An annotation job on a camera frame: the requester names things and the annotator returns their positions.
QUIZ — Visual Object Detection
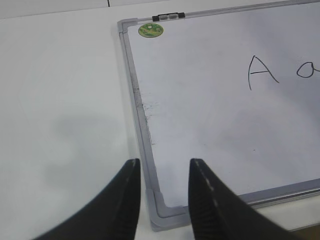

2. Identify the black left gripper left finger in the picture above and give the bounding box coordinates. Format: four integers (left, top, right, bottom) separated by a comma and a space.
37, 158, 141, 240

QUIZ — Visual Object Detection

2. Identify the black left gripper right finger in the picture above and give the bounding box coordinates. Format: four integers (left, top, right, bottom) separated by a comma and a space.
188, 158, 299, 240

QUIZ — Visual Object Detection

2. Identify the round green sticker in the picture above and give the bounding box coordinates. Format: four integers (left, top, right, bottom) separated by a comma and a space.
138, 23, 164, 38

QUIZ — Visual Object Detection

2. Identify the white board with grey frame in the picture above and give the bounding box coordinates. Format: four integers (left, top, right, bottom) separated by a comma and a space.
118, 0, 320, 232

